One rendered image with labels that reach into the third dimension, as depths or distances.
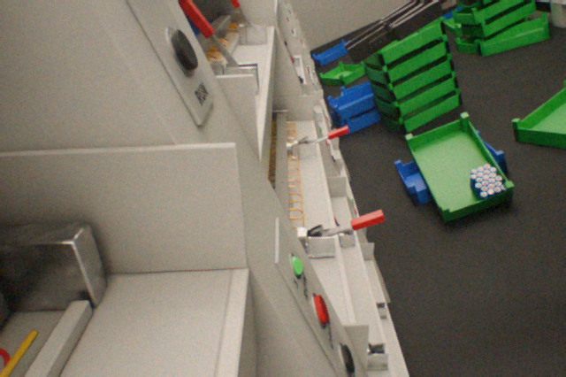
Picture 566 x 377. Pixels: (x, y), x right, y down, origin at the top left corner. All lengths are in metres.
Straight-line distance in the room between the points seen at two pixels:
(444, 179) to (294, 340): 1.26
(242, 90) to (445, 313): 0.94
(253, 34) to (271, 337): 0.51
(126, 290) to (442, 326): 0.97
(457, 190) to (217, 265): 1.27
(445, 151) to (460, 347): 0.68
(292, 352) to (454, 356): 0.85
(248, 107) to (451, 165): 1.25
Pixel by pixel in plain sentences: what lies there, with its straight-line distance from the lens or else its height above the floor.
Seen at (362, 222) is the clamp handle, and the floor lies 0.57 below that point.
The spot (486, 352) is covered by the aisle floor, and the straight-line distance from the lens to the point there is 1.03.
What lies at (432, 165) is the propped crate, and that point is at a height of 0.10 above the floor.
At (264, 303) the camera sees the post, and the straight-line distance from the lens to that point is 0.18.
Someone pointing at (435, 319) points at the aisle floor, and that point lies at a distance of 1.10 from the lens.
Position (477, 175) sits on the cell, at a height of 0.09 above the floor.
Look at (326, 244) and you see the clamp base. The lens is 0.46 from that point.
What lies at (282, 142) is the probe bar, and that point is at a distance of 0.70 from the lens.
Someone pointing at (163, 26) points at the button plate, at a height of 0.82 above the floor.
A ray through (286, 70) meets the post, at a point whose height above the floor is 0.65.
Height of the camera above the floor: 0.82
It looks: 26 degrees down
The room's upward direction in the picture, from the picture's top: 26 degrees counter-clockwise
